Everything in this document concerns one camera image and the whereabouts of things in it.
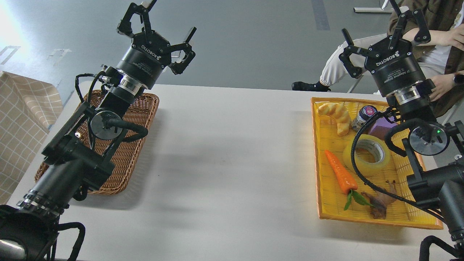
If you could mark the beige checkered cloth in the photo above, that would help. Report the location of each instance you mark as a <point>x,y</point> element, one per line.
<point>28,107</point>

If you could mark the purple foam block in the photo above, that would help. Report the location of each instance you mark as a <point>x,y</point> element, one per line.
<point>381,127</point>

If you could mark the white metal stand base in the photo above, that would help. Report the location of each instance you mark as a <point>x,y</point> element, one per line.
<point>383,7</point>

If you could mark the small dark jar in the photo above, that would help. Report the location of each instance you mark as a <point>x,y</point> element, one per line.
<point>363,115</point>

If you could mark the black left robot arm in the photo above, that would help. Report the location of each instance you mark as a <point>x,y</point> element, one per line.
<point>79,156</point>

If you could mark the toy croissant bread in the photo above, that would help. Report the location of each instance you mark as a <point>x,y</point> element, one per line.
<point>340,114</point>

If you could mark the orange toy carrot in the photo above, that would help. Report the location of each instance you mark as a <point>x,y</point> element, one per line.
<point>346,181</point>

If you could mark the seated person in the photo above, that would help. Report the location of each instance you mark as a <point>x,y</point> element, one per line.
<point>443,64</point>

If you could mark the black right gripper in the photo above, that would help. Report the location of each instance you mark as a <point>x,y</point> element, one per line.
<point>395,67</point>

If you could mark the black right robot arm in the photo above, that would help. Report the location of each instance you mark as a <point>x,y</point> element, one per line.
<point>438,192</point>

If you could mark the brown toy animal figure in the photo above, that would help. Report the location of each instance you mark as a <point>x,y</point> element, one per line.
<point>380,202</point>

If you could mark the yellow tape roll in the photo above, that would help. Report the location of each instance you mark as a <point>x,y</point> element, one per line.
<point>371,155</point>

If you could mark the brown wicker basket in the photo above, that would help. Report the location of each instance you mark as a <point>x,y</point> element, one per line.
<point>141,112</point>

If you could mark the yellow plastic basket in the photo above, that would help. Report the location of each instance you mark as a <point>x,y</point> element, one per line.
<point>331,200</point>

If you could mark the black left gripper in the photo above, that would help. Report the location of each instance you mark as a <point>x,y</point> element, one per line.
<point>141,61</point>

